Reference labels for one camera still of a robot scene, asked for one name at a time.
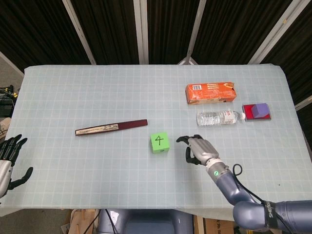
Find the brown cardboard box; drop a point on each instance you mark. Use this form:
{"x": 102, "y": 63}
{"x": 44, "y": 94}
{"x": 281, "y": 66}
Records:
{"x": 217, "y": 226}

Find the dark red folded fan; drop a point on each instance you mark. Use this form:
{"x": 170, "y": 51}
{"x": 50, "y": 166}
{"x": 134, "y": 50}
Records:
{"x": 131, "y": 123}

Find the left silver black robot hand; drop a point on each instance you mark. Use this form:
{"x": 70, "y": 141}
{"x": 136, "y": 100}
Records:
{"x": 7, "y": 152}

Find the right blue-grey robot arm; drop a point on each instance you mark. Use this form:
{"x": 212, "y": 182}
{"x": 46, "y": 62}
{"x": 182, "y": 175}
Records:
{"x": 246, "y": 212}

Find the red and purple flat box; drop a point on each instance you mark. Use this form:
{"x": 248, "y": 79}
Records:
{"x": 256, "y": 112}

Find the orange carton box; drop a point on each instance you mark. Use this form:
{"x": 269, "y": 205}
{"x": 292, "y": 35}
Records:
{"x": 212, "y": 93}

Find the green numbered cube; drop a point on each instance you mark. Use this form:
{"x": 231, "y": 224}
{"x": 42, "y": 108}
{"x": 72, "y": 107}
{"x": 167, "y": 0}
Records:
{"x": 159, "y": 142}

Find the white partition frame post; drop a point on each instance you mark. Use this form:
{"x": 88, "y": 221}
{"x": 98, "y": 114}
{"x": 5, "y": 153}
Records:
{"x": 142, "y": 31}
{"x": 80, "y": 34}
{"x": 195, "y": 29}
{"x": 273, "y": 34}

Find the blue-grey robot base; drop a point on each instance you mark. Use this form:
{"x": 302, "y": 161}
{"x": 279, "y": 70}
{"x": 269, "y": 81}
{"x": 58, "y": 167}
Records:
{"x": 146, "y": 221}

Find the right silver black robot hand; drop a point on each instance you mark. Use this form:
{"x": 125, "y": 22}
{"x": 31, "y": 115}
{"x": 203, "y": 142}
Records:
{"x": 203, "y": 151}

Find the clear plastic water bottle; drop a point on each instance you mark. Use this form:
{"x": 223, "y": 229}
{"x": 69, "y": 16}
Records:
{"x": 214, "y": 118}

